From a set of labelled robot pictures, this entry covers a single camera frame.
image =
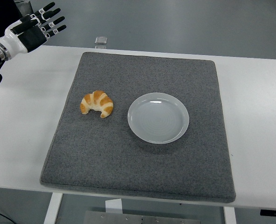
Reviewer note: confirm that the black table control panel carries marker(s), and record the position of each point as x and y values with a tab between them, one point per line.
273	212

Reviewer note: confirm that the grey felt mat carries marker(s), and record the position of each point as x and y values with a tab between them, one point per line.
133	163

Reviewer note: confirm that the dark bulky object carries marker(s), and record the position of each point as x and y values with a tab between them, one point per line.
0	11

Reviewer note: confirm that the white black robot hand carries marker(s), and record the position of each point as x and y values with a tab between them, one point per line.
16	39

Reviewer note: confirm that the white table leg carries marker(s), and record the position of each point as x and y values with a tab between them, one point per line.
230	215
53	208

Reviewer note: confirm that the grey mesh bin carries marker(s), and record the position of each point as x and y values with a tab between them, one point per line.
28	5

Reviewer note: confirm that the golden croissant bread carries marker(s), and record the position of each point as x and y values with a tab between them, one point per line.
97	102

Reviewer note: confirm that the grey metal plate with screws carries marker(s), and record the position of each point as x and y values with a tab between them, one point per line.
140	218

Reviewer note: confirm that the pale grey round plate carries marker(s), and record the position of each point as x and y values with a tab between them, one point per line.
158	119

